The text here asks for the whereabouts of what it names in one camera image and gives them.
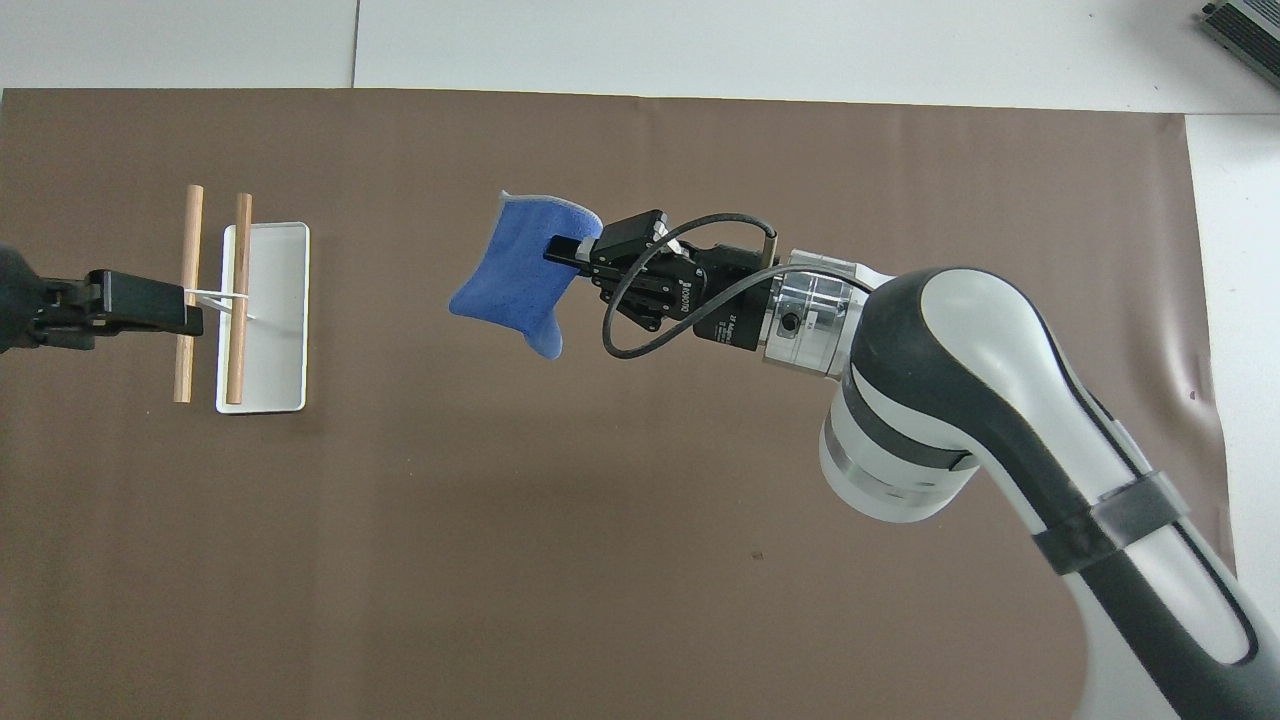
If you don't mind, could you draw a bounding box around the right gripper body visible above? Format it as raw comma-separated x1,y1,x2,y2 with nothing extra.
657,243,781,354

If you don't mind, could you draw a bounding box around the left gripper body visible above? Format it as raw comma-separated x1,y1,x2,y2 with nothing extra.
0,243,61,354

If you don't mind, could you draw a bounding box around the white rack with wooden rods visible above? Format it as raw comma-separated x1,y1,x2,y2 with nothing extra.
172,184,312,415

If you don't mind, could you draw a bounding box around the blue towel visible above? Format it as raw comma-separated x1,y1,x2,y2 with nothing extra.
447,190,605,362

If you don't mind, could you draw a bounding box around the black cable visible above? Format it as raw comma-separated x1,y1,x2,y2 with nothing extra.
601,213,877,360

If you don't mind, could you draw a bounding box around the grey ribbed metal box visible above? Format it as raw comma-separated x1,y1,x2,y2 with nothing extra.
1200,0,1280,64

